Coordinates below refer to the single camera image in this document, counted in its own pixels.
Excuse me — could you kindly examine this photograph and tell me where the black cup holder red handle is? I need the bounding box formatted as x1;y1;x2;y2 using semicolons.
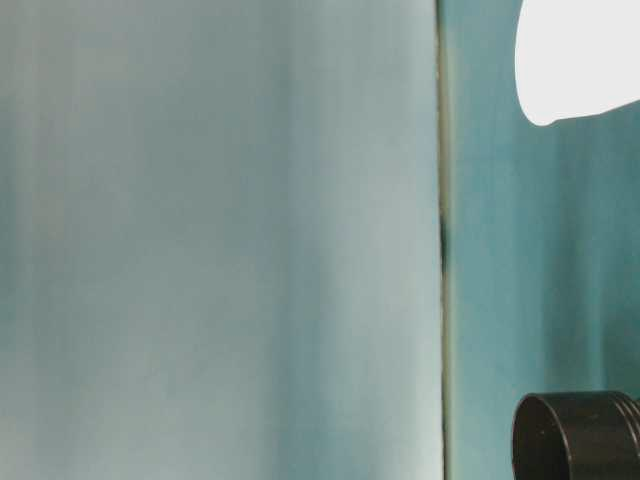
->
510;392;640;480

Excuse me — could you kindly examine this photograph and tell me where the white paper cup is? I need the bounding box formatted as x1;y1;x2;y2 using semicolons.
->
514;0;640;127

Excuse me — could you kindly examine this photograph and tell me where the blue-green table cloth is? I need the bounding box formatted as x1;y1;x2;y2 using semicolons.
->
438;0;640;480

